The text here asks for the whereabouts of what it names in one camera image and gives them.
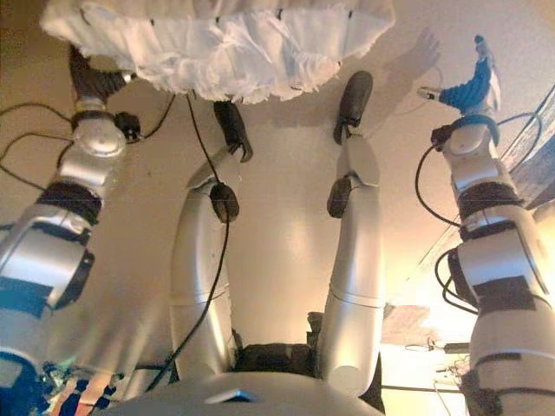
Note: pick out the dark left robot hand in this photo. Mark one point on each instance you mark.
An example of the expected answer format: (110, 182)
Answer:
(91, 82)

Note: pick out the dark right robot hand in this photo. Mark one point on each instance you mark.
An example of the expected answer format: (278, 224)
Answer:
(472, 93)

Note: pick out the white ruffled cushion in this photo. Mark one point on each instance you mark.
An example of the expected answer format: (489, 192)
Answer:
(217, 52)

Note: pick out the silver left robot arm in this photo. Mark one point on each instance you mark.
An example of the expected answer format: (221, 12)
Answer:
(95, 143)

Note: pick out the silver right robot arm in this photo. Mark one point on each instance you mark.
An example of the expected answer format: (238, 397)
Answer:
(494, 268)

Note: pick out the grey patterned rug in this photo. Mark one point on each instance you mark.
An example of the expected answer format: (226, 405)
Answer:
(537, 143)

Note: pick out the silver right robot leg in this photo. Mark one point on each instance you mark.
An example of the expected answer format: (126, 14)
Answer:
(355, 260)

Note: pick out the silver robot leg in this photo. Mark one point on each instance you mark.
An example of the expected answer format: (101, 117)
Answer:
(195, 260)
(355, 260)

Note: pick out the silver left robot leg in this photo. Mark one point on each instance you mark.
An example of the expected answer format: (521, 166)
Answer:
(195, 260)

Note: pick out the grey robot torso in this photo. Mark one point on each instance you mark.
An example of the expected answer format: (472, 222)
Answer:
(217, 394)

